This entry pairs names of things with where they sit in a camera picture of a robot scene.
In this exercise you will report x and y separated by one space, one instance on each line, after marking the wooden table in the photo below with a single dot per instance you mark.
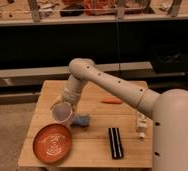
91 146

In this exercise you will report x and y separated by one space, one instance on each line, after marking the orange object on bench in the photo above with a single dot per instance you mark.
99 7

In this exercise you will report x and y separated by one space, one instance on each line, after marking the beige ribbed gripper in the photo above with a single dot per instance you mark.
68 95

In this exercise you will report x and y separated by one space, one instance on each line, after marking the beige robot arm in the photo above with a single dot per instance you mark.
168 110

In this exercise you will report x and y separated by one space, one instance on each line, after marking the white plastic bottle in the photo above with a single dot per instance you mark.
141 125

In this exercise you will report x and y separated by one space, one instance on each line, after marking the translucent white ceramic cup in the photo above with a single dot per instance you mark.
63 113

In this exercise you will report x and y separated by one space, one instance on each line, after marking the long wooden workbench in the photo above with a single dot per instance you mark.
45 12

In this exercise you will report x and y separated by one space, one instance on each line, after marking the blue sponge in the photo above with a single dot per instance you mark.
81 121

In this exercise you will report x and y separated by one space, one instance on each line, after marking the orange ceramic bowl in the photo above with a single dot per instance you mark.
52 143

